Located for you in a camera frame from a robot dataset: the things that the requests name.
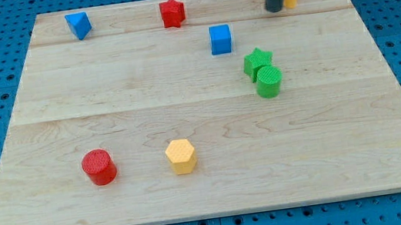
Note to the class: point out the yellow hexagon block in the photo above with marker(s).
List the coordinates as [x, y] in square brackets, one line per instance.
[181, 155]

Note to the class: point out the wooden board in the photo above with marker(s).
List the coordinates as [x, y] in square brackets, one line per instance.
[332, 133]

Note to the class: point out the green cylinder block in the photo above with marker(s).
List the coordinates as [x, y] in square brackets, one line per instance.
[268, 81]

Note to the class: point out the green star block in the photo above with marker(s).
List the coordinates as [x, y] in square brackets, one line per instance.
[254, 61]

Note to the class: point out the blue cube block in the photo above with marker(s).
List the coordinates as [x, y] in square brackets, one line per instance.
[221, 39]

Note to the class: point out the red star block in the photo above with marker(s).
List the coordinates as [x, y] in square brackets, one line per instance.
[173, 13]

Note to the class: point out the red cylinder block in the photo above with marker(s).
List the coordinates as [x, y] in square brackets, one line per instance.
[99, 167]

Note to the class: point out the blue triangular block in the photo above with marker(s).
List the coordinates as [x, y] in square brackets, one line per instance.
[79, 24]

